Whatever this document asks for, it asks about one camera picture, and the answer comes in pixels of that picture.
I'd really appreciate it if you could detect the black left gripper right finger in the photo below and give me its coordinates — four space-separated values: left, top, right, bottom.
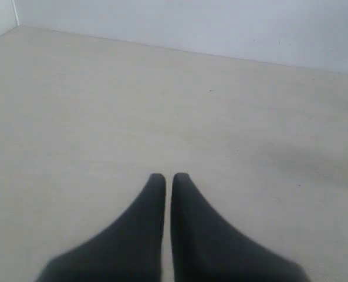
170 173 309 281

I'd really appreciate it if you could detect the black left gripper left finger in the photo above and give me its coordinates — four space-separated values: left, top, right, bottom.
37 173 165 281

